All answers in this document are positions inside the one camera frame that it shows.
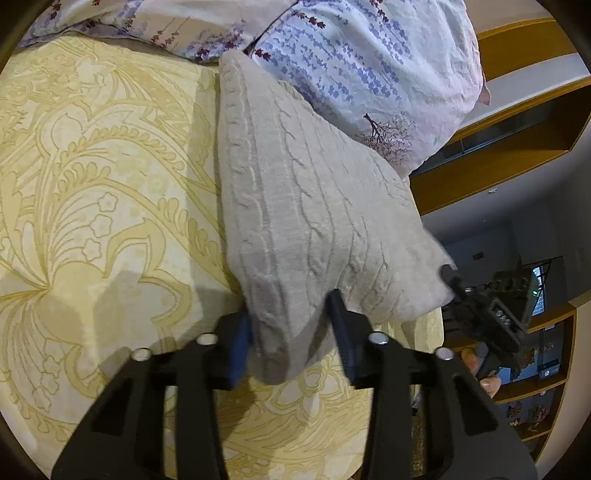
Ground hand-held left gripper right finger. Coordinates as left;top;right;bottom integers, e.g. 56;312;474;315
325;288;539;480

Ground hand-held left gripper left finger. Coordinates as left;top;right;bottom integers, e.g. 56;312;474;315
51;313;254;480

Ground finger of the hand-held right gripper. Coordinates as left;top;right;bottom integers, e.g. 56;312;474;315
441;264;474;305

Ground beige cable-knit pillow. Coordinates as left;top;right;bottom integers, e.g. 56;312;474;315
217;48;458;384

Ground person's right hand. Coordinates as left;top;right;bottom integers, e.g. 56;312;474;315
462;347;503;398

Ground wooden shelf unit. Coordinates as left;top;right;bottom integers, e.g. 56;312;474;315
489;302;580;462

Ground white tree-print floral pillow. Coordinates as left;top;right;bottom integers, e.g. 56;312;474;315
249;0;492;178

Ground yellow patterned bedsheet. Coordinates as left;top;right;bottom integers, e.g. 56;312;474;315
0;34;446;480

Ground pink floral pillow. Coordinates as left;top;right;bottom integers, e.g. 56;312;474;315
21;0;296;63

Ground wooden headboard frame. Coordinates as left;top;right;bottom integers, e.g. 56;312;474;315
409;16;591;215

